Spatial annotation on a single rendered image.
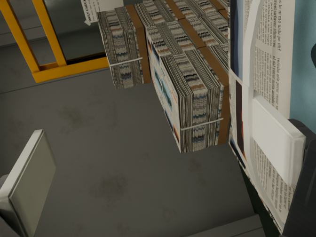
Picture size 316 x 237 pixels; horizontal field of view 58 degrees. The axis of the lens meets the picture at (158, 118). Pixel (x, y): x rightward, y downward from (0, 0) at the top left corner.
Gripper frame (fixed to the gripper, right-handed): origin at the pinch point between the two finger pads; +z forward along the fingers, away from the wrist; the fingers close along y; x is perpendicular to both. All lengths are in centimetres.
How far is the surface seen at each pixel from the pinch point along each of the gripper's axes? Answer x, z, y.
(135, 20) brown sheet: -6, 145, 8
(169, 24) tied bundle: -10, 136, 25
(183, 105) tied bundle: -35, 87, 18
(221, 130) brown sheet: -55, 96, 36
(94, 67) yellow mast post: -40, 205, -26
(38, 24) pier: -13, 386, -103
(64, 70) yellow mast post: -38, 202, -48
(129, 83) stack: -42, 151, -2
